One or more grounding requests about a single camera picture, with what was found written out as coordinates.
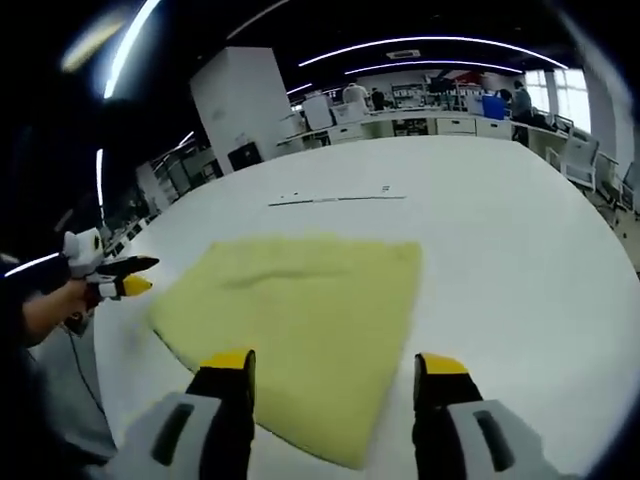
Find person's left hand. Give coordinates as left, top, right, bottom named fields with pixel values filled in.
left=49, top=277, right=99, bottom=334

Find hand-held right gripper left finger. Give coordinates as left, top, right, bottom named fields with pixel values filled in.
left=107, top=348, right=257, bottom=480

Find blue storage bin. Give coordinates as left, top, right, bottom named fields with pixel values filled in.
left=480, top=94, right=507, bottom=121

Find white office chair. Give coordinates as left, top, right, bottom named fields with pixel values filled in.
left=546, top=126, right=600, bottom=192

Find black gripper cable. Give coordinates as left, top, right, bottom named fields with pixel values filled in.
left=63, top=327, right=107, bottom=416

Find black cabinet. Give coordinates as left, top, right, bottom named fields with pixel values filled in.
left=227, top=141, right=263, bottom=172

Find yellow long-sleeved garment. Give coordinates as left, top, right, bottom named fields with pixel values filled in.
left=148, top=234, right=424, bottom=472

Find ceiling light strip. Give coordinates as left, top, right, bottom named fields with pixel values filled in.
left=101, top=0, right=162, bottom=100
left=371, top=59, right=527, bottom=77
left=298, top=34, right=570, bottom=70

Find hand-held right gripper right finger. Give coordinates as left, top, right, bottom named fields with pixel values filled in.
left=412, top=352, right=566, bottom=480

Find white cabinet row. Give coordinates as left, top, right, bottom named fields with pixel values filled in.
left=277, top=113, right=516, bottom=147

